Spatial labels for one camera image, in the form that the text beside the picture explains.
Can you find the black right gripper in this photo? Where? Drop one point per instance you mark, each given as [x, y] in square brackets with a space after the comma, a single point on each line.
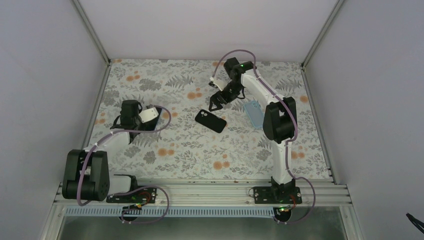
[214, 98]

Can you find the black phone case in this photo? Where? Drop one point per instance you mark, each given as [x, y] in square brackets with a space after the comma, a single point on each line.
[210, 121]

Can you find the light blue phone case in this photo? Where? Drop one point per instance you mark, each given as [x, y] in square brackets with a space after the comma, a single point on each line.
[254, 113]

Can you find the blue phone with black screen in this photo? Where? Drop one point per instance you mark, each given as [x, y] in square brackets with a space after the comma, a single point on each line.
[151, 125]

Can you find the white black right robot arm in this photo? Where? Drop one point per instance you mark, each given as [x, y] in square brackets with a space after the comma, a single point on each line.
[279, 123]

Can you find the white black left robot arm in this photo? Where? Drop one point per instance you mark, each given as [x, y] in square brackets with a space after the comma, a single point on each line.
[87, 175]

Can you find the floral patterned table mat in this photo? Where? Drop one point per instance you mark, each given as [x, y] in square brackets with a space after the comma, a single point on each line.
[184, 149]

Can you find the black object at corner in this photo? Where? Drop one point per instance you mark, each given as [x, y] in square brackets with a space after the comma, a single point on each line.
[416, 222]

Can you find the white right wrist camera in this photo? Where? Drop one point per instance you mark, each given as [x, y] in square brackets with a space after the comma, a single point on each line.
[217, 83]

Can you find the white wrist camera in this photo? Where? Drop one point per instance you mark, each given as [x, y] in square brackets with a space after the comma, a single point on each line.
[148, 114]
[217, 83]

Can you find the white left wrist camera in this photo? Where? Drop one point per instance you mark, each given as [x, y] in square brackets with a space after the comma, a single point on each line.
[148, 114]

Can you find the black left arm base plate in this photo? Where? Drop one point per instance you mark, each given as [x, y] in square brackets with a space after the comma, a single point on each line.
[140, 195]

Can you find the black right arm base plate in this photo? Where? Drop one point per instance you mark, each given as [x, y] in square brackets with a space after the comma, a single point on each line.
[264, 195]

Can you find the slotted grey cable duct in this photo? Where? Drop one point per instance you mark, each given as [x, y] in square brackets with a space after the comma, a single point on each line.
[173, 211]

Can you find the aluminium frame post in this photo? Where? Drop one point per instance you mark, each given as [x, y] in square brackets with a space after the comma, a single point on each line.
[91, 31]
[327, 24]

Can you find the right aluminium frame post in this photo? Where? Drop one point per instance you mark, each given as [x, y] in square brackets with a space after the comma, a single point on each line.
[327, 24]

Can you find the aluminium mounting rail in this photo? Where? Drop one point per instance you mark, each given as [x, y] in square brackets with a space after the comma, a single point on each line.
[230, 194]

